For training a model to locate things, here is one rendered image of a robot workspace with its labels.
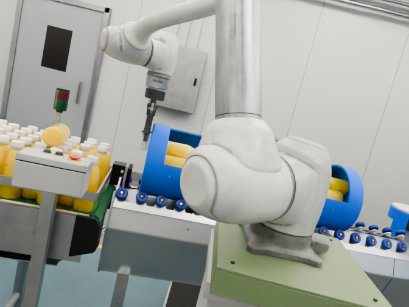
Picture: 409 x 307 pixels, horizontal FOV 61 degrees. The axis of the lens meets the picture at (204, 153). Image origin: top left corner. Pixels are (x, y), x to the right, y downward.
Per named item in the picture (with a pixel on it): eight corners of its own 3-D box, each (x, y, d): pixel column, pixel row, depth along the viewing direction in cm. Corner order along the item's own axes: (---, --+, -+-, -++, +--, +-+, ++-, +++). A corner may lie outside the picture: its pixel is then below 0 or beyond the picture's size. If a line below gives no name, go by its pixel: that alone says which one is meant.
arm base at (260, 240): (339, 272, 80) (346, 250, 79) (247, 252, 79) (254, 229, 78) (312, 239, 98) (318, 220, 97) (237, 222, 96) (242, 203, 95)
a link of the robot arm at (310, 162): (327, 235, 86) (355, 150, 83) (282, 241, 75) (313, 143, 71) (277, 208, 98) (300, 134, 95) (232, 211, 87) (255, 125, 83)
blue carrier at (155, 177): (349, 244, 142) (374, 180, 135) (136, 204, 127) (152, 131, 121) (319, 214, 169) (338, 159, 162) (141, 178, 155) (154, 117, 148)
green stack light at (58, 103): (64, 111, 162) (66, 101, 161) (50, 108, 161) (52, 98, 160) (68, 110, 168) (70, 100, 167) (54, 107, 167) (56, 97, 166)
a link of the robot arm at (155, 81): (146, 70, 125) (143, 86, 126) (171, 77, 127) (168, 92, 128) (147, 71, 134) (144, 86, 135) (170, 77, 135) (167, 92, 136)
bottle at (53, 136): (51, 122, 117) (62, 118, 135) (36, 136, 117) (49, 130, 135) (67, 136, 119) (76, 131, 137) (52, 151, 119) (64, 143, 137)
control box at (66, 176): (81, 198, 103) (87, 165, 102) (10, 185, 100) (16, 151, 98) (87, 189, 113) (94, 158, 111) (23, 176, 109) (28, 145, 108)
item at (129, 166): (125, 198, 134) (131, 167, 133) (118, 197, 134) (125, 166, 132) (127, 190, 144) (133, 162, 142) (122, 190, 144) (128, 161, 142)
